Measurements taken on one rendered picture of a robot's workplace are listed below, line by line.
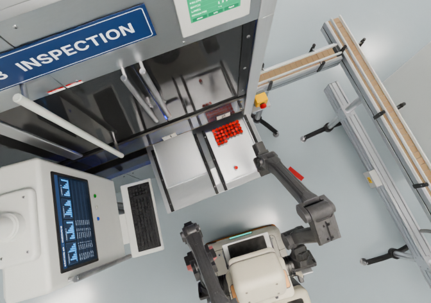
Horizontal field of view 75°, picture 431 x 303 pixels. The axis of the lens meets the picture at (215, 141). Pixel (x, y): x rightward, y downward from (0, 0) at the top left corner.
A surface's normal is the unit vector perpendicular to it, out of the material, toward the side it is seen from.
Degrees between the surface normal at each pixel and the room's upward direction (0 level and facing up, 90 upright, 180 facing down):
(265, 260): 42
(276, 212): 0
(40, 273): 0
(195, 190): 0
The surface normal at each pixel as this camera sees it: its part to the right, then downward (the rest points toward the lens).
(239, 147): -0.04, -0.25
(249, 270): -0.22, -0.81
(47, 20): 0.36, 0.90
